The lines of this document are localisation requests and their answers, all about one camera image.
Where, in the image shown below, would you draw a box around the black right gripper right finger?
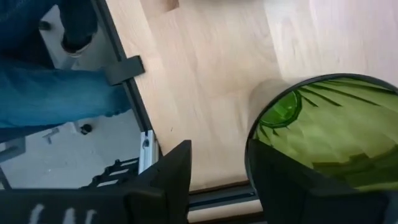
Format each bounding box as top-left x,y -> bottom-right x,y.
247,138 -> 389,224

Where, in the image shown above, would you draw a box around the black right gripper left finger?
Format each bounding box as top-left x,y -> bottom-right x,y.
124,139 -> 192,224

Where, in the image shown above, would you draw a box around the green faceted glass cup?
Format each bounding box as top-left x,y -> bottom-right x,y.
244,73 -> 398,192

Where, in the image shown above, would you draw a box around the black ribbed plastic part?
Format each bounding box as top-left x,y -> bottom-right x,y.
80,157 -> 140,190

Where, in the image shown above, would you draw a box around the person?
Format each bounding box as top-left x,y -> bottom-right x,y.
0,0 -> 133,144

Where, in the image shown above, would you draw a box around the person's shoe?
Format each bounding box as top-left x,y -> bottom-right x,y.
58,0 -> 99,58

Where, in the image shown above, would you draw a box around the silver aluminium frame post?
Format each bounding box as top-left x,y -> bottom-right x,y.
138,129 -> 156,174

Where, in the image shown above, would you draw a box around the black table frame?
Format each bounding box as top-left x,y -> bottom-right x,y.
90,0 -> 265,224

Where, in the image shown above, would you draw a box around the black frame bracket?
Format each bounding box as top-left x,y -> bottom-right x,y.
104,55 -> 146,86

